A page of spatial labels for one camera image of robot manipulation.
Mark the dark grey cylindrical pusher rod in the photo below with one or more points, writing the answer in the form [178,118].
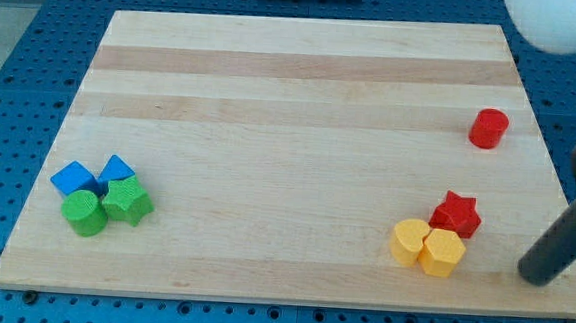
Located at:
[554,251]

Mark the yellow hexagon block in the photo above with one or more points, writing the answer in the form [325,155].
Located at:
[442,252]

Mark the yellow heart block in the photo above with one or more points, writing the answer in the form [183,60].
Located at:
[406,242]

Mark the red cylinder block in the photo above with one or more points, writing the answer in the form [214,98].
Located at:
[488,128]

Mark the red star block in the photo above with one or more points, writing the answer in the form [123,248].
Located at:
[457,214]

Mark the green star block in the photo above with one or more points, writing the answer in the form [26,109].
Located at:
[127,201]

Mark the blue triangle block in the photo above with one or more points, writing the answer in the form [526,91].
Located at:
[115,169]

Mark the green cylinder block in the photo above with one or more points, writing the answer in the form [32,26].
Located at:
[84,212]

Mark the blue cube block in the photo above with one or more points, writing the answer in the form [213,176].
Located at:
[74,177]

